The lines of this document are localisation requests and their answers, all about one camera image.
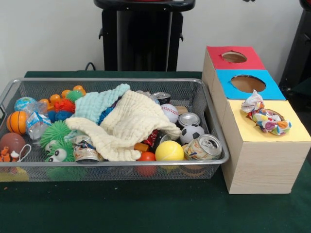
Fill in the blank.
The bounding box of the printed drink can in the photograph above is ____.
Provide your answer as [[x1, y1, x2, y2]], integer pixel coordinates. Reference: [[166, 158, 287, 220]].
[[184, 133, 223, 161]]

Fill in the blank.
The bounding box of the small red ball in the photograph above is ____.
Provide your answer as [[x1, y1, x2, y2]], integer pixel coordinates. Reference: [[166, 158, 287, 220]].
[[137, 151, 156, 162]]

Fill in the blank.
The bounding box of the wooden box with three holes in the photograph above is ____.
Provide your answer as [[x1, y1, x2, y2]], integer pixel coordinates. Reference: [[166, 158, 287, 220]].
[[201, 45, 311, 194]]

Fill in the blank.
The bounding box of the brown mini football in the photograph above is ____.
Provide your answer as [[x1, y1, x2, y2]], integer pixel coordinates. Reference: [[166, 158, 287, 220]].
[[0, 132, 26, 158]]

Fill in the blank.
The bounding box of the dark green tablecloth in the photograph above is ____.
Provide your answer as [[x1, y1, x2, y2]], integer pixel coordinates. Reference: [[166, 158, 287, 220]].
[[290, 77, 311, 115], [0, 70, 311, 233]]

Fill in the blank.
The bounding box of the white baseball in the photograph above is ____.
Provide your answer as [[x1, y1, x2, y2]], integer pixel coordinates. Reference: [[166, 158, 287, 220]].
[[160, 103, 180, 124]]

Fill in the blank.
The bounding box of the yellow tennis ball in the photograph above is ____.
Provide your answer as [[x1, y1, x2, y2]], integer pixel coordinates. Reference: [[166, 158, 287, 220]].
[[155, 140, 185, 162]]

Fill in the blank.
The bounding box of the crushed clear plastic bottle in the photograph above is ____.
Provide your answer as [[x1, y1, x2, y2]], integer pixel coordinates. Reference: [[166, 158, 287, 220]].
[[24, 101, 52, 140]]

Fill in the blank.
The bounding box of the colourful polka-dot cloth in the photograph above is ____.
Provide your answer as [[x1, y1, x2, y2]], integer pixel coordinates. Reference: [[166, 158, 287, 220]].
[[241, 89, 293, 135]]

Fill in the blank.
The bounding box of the shallow mesh bin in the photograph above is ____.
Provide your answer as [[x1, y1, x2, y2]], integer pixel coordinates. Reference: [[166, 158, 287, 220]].
[[0, 77, 230, 182]]

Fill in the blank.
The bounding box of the blue green globe ball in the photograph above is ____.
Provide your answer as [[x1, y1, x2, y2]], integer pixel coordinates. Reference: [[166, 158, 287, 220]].
[[14, 96, 37, 112]]

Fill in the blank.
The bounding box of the cream knitted cloth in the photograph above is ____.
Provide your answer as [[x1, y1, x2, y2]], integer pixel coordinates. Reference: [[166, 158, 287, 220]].
[[65, 90, 182, 162]]

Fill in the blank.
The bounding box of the black and white soccer ball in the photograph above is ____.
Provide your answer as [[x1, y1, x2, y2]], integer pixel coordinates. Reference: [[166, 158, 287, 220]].
[[179, 124, 205, 145]]

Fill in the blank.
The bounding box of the orange mini basketball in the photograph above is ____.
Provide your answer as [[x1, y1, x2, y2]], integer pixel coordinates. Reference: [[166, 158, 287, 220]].
[[6, 111, 29, 135]]

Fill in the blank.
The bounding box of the black upright panel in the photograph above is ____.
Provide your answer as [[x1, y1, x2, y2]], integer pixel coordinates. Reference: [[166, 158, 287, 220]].
[[278, 8, 311, 92]]

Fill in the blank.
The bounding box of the light blue knitted cloth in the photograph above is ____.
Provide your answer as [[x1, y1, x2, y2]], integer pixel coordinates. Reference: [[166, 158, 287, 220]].
[[64, 83, 131, 141]]

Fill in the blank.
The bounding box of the silver drink can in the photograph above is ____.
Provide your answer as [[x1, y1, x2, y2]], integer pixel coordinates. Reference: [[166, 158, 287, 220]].
[[178, 113, 201, 127]]

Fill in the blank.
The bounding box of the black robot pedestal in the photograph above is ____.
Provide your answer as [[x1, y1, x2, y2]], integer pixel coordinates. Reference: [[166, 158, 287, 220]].
[[93, 0, 196, 71]]

